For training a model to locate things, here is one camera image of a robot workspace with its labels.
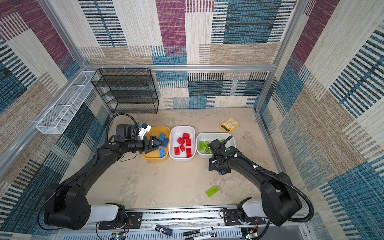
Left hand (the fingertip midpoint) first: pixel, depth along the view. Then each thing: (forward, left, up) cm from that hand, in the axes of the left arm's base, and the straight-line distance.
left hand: (161, 143), depth 78 cm
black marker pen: (-36, -19, -19) cm, 45 cm away
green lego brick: (-3, -30, +7) cm, 31 cm away
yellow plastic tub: (+2, +7, -18) cm, 20 cm away
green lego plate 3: (-18, -27, -20) cm, 38 cm away
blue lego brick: (+16, +3, -16) cm, 23 cm away
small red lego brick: (+8, -10, -18) cm, 22 cm away
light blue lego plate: (+5, +3, -18) cm, 19 cm away
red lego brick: (+6, -6, -19) cm, 21 cm away
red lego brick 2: (+5, -14, -19) cm, 24 cm away
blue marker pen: (-36, -4, -17) cm, 40 cm away
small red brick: (+12, -14, -18) cm, 25 cm away
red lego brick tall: (+18, -12, -19) cm, 28 cm away
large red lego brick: (+14, -9, -19) cm, 25 cm away
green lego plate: (+11, -22, -20) cm, 32 cm away
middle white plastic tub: (+20, -5, -17) cm, 27 cm away
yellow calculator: (+26, -43, -18) cm, 53 cm away
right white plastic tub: (+13, -29, -14) cm, 35 cm away
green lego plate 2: (+6, -26, -18) cm, 32 cm away
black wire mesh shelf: (+46, +30, -2) cm, 55 cm away
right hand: (-9, -30, -15) cm, 35 cm away
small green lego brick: (+11, -26, -18) cm, 33 cm away
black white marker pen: (-38, -25, -18) cm, 49 cm away
